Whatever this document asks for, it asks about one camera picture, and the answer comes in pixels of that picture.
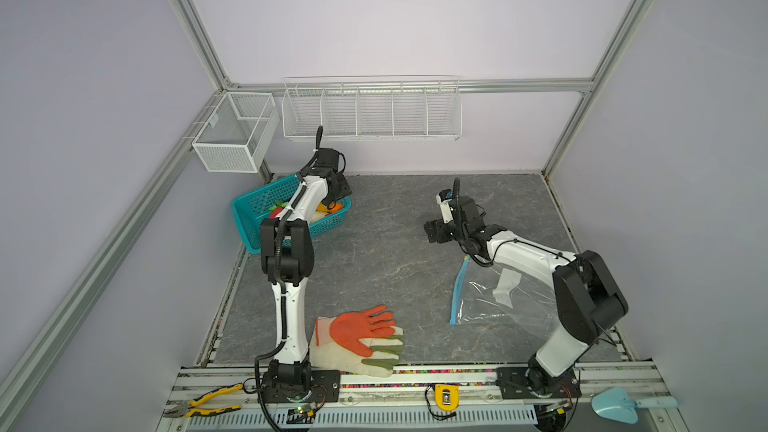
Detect clear zip top bag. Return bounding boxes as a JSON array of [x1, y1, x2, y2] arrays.
[[450, 257, 559, 339]]

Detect teal plastic basket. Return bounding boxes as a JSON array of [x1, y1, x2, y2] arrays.
[[231, 176, 352, 255]]

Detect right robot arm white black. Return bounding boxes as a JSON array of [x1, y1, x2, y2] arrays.
[[424, 181, 629, 397]]

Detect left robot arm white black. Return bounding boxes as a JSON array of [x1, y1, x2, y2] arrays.
[[256, 127, 351, 401]]

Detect small orange toy carrot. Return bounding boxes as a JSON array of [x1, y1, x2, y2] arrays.
[[324, 202, 344, 214]]

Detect white mesh box basket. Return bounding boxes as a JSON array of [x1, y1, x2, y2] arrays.
[[192, 92, 280, 173]]

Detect green striped work glove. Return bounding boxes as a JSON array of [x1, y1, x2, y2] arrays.
[[309, 324, 404, 378]]

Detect yellow tape measure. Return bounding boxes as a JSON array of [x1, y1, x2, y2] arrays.
[[424, 384, 460, 421]]

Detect teal plastic scoop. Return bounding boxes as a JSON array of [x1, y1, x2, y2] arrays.
[[590, 387, 679, 425]]

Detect yellow black pliers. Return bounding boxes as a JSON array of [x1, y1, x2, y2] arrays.
[[162, 383, 243, 418]]

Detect white wire shelf basket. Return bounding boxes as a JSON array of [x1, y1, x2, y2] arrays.
[[282, 75, 463, 141]]

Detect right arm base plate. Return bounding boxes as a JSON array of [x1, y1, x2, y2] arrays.
[[494, 366, 582, 400]]

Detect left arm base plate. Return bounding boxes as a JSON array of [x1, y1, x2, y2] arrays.
[[259, 364, 341, 404]]

